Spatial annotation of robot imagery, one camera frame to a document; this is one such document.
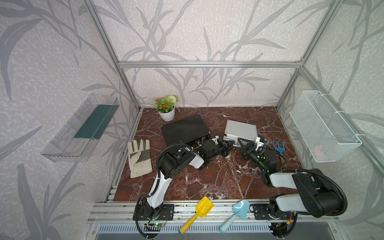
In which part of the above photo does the silver aluminium poker case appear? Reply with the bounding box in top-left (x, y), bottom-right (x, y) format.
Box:
top-left (223, 120), bottom-right (258, 147)

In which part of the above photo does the black poker case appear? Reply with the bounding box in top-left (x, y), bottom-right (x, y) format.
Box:
top-left (161, 115), bottom-right (211, 146)

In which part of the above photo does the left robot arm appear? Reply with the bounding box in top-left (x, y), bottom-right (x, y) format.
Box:
top-left (133, 137), bottom-right (235, 221)

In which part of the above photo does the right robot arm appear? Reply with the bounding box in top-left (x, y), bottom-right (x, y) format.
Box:
top-left (238, 138), bottom-right (348, 218)

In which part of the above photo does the blue hand rake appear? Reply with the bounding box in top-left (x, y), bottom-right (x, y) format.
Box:
top-left (273, 140), bottom-right (286, 164)

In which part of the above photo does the light blue toy shovel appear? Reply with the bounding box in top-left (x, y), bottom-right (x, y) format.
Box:
top-left (220, 200), bottom-right (250, 234)

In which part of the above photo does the yellow toy shovel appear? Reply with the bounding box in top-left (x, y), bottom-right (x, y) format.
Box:
top-left (179, 197), bottom-right (214, 235)

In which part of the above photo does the potted plant white pot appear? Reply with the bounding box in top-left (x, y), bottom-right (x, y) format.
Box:
top-left (154, 95), bottom-right (179, 122)

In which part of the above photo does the beige work glove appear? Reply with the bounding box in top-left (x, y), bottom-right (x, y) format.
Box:
top-left (128, 139), bottom-right (153, 179)

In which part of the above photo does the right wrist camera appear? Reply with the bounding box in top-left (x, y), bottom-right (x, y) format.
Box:
top-left (255, 137), bottom-right (268, 150)

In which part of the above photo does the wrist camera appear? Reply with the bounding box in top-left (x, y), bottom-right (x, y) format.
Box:
top-left (212, 136), bottom-right (219, 145)
top-left (255, 137), bottom-right (268, 150)

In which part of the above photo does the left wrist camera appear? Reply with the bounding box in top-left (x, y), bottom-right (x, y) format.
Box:
top-left (212, 136), bottom-right (219, 145)

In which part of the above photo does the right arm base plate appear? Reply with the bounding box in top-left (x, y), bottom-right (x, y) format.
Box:
top-left (250, 204), bottom-right (295, 222)

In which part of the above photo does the white wire mesh basket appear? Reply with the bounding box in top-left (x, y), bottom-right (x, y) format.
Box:
top-left (290, 91), bottom-right (362, 163)

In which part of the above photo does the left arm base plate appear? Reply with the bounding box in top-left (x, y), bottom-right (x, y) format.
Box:
top-left (133, 204), bottom-right (175, 221)

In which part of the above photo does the clear plastic wall shelf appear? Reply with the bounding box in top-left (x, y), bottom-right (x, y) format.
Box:
top-left (42, 94), bottom-right (120, 163)

